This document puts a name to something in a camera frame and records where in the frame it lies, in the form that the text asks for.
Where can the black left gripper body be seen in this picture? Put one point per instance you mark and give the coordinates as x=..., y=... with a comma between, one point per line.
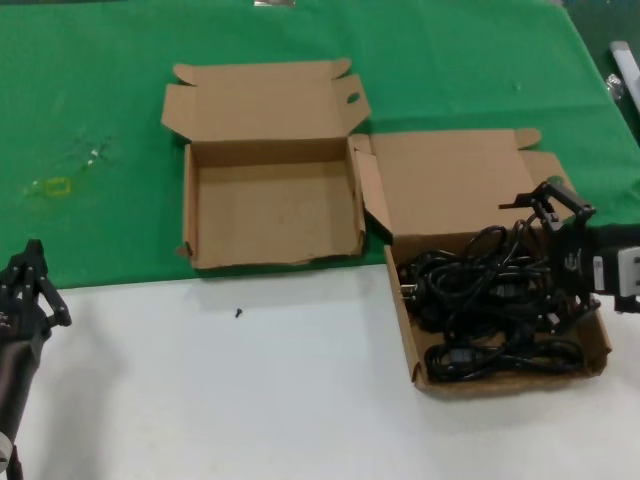
x=22, y=320

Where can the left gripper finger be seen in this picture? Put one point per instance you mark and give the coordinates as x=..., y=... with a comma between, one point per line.
x=50, y=295
x=17, y=275

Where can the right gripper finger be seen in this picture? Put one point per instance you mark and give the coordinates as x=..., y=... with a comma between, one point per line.
x=555, y=200
x=575, y=315

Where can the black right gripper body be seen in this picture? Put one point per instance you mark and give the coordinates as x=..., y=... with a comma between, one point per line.
x=572, y=260

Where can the open cardboard box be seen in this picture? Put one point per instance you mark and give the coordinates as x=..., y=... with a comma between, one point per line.
x=450, y=170

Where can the cardboard box with torn edge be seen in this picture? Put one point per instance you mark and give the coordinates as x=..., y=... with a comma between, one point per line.
x=250, y=110

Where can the yellow rubber band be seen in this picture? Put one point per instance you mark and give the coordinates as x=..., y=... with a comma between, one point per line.
x=48, y=187

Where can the small clear plastic scrap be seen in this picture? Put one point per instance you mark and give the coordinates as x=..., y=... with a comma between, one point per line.
x=91, y=161

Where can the white bar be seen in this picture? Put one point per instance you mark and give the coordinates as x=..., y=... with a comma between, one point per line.
x=627, y=65

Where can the small black screw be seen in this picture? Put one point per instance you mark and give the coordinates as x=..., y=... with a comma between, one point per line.
x=238, y=313

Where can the green tablecloth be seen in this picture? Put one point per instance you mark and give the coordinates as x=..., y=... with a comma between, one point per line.
x=75, y=75

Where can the shiny metal plate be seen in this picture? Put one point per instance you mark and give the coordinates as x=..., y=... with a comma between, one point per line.
x=272, y=3

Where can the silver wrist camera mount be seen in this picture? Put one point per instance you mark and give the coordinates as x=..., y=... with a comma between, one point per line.
x=627, y=270

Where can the grey metal bracket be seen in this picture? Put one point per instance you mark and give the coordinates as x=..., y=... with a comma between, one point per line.
x=614, y=85

